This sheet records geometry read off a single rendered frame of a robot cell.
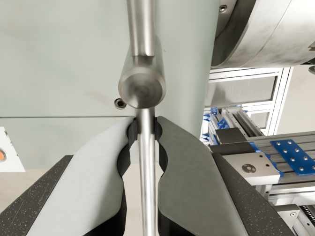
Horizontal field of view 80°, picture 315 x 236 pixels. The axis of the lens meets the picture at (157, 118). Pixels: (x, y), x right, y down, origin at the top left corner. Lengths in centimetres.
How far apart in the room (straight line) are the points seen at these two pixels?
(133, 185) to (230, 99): 142
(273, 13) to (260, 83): 128
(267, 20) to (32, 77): 26
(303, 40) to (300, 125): 192
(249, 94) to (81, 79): 138
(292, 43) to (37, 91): 31
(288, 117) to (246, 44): 183
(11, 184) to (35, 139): 245
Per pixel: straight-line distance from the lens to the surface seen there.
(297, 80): 194
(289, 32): 29
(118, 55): 20
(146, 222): 18
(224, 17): 30
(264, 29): 27
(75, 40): 21
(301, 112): 212
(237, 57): 30
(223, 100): 147
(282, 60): 34
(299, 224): 84
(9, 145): 31
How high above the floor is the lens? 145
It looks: 59 degrees down
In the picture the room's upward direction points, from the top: 177 degrees clockwise
